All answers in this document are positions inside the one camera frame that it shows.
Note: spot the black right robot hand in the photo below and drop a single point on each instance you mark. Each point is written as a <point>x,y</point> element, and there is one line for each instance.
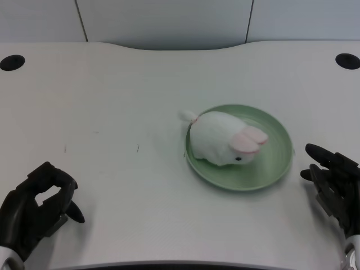
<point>336,185</point>

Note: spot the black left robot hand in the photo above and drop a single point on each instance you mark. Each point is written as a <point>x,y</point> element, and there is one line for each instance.
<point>31,208</point>

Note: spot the white plush rabbit doll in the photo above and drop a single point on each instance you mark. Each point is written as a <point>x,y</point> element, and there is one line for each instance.
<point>225,140</point>

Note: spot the green round plate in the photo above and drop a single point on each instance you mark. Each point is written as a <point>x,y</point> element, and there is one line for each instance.
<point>270,166</point>

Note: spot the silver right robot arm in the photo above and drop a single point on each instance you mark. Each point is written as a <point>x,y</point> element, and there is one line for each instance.
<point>351,254</point>

